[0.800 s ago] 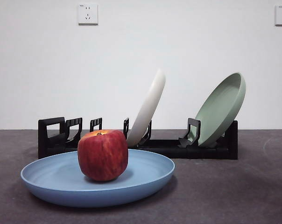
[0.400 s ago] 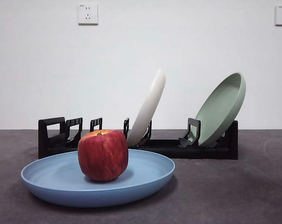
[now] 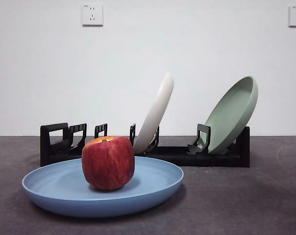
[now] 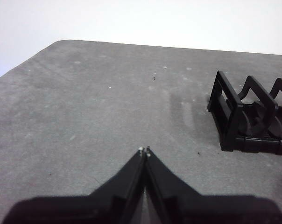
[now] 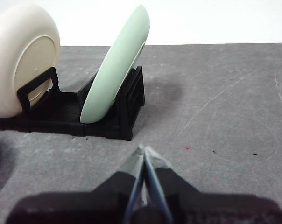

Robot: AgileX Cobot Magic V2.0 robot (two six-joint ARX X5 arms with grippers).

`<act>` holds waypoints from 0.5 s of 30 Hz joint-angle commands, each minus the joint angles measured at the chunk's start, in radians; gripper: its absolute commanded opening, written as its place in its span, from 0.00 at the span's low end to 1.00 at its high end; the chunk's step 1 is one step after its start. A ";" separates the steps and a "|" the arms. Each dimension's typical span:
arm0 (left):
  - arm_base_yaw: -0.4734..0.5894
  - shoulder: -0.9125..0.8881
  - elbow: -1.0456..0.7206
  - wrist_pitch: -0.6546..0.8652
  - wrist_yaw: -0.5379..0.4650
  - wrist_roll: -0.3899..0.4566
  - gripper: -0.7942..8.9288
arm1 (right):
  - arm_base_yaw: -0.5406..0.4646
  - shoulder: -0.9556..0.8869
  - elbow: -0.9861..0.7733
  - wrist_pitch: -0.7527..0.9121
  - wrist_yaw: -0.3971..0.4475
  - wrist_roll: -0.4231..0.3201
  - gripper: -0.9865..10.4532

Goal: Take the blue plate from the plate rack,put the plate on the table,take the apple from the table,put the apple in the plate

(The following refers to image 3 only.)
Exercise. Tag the red apple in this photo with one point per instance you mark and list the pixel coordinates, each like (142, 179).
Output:
(108, 164)

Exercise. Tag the green round plate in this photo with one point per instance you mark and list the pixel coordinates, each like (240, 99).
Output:
(231, 117)

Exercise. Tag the white round plate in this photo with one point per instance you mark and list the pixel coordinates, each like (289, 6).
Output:
(155, 115)

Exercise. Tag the black plate rack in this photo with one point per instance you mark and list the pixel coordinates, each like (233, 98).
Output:
(211, 160)

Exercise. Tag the blue round plate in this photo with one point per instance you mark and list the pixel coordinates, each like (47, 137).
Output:
(64, 198)

